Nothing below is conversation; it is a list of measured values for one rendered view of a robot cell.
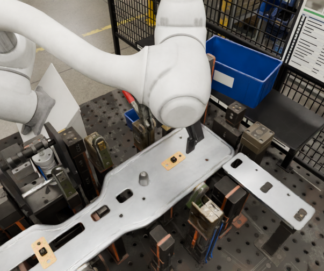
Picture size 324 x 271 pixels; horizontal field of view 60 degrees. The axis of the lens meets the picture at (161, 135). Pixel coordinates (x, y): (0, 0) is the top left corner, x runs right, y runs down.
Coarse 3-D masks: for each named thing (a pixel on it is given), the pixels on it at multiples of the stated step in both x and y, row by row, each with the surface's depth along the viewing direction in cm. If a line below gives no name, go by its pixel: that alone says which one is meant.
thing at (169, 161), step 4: (176, 152) 96; (180, 152) 96; (172, 156) 94; (176, 156) 95; (184, 156) 95; (168, 160) 94; (172, 160) 93; (176, 160) 94; (180, 160) 94; (164, 164) 93; (168, 164) 93; (172, 164) 93; (176, 164) 93; (168, 168) 92
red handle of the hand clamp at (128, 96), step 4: (124, 92) 96; (128, 92) 96; (128, 96) 96; (132, 96) 97; (128, 100) 96; (132, 100) 96; (132, 104) 96; (136, 104) 97; (136, 108) 96; (136, 112) 96; (148, 124) 96
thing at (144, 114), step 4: (136, 100) 89; (140, 104) 89; (140, 108) 90; (144, 108) 92; (148, 108) 92; (140, 112) 92; (144, 112) 93; (148, 112) 93; (140, 116) 93; (144, 116) 92; (148, 116) 95; (140, 120) 95; (144, 120) 93; (148, 120) 97; (152, 120) 96; (144, 124) 94; (152, 124) 97; (152, 128) 98
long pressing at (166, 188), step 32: (128, 160) 94; (160, 160) 95; (192, 160) 95; (224, 160) 95; (160, 192) 87; (64, 224) 79; (96, 224) 80; (128, 224) 80; (0, 256) 74; (64, 256) 74
